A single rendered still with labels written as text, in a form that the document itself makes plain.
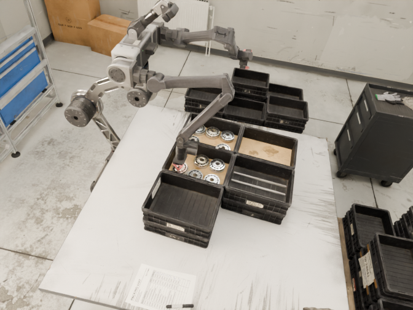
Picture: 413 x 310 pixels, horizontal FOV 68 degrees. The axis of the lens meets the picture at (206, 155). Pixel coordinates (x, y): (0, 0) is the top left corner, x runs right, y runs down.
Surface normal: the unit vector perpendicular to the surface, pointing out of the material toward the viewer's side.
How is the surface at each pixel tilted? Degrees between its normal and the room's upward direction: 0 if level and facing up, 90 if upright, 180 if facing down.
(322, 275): 0
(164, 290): 0
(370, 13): 90
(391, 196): 0
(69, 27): 89
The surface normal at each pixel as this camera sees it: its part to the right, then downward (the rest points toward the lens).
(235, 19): -0.18, 0.70
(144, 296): 0.09, -0.68
